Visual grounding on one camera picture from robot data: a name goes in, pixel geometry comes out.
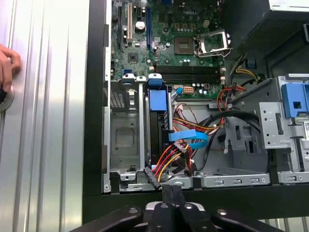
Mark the hard disk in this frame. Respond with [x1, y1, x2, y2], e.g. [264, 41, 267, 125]
[146, 73, 171, 170]

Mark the metal optical drive cage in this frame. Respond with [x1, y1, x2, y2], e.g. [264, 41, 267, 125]
[259, 74, 309, 187]

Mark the black square chip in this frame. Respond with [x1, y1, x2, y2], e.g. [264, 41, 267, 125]
[127, 52, 140, 64]

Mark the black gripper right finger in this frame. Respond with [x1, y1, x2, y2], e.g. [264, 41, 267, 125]
[172, 185, 269, 232]

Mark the metal disk bay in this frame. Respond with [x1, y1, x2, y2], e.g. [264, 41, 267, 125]
[102, 73, 174, 194]

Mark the person hand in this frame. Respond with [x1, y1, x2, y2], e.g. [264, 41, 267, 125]
[0, 43, 22, 92]

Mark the red orange wire bundle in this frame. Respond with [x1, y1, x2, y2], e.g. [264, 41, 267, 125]
[216, 82, 248, 111]

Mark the orange red power wire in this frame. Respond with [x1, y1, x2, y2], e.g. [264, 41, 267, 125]
[144, 141, 194, 192]

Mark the yellow black wire bundle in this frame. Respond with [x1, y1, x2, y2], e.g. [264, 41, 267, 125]
[228, 55, 260, 85]

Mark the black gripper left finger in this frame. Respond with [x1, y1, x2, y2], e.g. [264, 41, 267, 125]
[70, 184, 175, 232]

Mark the black PC case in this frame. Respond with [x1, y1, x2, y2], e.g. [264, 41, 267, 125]
[82, 0, 309, 225]

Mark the metal socket cover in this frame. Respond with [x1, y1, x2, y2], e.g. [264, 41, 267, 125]
[195, 29, 233, 58]

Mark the black expansion slot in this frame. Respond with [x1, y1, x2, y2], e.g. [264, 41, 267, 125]
[117, 5, 123, 50]

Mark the green motherboard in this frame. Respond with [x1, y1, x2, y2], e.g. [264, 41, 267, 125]
[111, 0, 229, 100]

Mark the grey power supply unit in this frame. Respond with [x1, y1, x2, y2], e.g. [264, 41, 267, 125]
[221, 0, 309, 61]

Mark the blue plastic drive latch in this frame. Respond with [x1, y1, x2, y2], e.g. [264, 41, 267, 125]
[281, 82, 309, 119]

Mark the thick black cable bundle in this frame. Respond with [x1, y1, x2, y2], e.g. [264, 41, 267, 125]
[195, 110, 263, 170]

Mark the CPU socket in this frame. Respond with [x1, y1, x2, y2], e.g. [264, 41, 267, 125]
[174, 36, 196, 55]

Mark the beige expansion slot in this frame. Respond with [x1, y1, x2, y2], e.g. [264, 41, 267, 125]
[127, 1, 133, 41]

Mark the round black tool blue ring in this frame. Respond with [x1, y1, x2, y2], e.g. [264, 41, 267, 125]
[0, 83, 15, 114]

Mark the black RAM slot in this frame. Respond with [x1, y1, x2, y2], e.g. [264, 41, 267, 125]
[156, 65, 224, 70]
[156, 78, 224, 84]
[156, 69, 224, 74]
[156, 74, 224, 79]

